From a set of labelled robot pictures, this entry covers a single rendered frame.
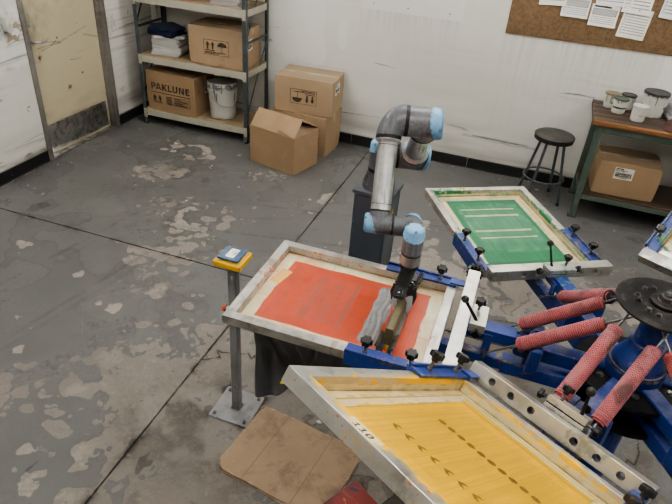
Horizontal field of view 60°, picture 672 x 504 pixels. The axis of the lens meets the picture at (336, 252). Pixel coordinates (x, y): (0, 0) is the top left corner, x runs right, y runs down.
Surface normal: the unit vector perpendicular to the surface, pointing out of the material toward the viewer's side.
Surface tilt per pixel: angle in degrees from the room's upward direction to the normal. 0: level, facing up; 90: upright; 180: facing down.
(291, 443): 2
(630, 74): 90
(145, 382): 0
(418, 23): 90
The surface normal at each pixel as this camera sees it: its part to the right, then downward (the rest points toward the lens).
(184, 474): 0.07, -0.84
